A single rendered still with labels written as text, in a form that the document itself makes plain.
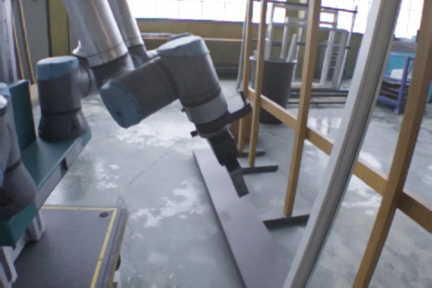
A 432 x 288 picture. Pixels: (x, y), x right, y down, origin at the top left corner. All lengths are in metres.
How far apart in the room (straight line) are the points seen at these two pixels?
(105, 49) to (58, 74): 0.46
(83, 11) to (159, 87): 0.22
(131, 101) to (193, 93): 0.12
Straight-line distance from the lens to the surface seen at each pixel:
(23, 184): 0.74
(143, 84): 0.52
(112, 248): 1.19
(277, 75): 3.50
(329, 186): 1.08
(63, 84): 1.07
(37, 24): 7.41
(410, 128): 1.04
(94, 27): 0.62
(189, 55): 0.54
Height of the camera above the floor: 1.10
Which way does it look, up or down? 18 degrees down
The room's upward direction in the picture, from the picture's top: 3 degrees clockwise
